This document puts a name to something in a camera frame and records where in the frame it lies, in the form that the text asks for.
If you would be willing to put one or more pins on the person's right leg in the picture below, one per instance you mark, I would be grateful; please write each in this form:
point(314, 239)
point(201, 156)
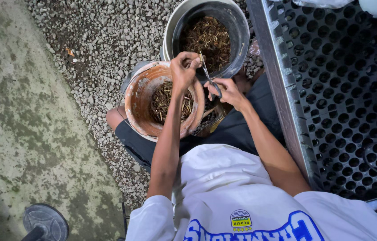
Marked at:
point(242, 78)

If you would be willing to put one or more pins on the cut stems in orange bucket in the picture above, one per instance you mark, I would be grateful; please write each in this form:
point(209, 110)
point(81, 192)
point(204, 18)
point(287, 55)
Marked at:
point(161, 100)

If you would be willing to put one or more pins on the person's white shirt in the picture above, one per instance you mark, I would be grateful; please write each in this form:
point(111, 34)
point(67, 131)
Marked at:
point(235, 200)

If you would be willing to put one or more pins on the person's leg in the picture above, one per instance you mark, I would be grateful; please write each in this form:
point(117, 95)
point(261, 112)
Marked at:
point(115, 117)
point(242, 78)

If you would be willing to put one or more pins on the person's right fingers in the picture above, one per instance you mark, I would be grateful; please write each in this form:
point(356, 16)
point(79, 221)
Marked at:
point(212, 89)

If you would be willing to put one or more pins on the person's right hand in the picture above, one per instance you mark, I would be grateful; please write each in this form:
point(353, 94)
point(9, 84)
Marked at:
point(232, 93)

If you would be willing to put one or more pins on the metal scissors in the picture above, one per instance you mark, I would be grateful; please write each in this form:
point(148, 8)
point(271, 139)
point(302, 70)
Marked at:
point(208, 75)

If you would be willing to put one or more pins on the clear plastic bag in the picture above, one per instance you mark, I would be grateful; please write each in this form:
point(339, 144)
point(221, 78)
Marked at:
point(319, 2)

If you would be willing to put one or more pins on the black plastic bucket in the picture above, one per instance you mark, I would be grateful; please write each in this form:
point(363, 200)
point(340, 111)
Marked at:
point(238, 33)

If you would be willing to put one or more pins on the person's black shorts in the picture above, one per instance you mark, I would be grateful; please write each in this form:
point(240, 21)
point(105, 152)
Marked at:
point(242, 130)

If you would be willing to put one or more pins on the metal table frame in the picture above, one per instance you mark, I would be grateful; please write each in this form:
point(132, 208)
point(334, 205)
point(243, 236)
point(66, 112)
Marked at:
point(275, 73)

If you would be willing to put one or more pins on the brown stems in black bucket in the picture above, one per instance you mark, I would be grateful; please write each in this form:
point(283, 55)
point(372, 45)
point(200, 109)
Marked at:
point(208, 40)

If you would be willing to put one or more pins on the small clear plastic wrapper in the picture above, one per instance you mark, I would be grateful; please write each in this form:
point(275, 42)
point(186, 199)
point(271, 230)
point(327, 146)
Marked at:
point(254, 48)

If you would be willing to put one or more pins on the black seedling tray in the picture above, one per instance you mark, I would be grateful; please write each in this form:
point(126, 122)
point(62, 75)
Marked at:
point(342, 100)

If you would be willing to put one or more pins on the person's left leg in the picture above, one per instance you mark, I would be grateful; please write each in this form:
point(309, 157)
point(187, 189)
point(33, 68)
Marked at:
point(115, 117)

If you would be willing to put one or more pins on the orange plastic bucket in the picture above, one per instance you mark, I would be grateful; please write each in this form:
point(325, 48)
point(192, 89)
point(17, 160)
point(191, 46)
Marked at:
point(141, 97)

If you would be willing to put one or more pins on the person's left hand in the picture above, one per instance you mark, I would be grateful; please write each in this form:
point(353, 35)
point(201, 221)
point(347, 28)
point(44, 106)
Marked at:
point(181, 75)

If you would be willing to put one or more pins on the round grey fan base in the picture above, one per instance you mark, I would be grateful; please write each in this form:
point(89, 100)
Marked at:
point(46, 222)

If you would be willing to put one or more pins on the woven bamboo stool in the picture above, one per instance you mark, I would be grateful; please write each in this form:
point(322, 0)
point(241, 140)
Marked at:
point(215, 117)

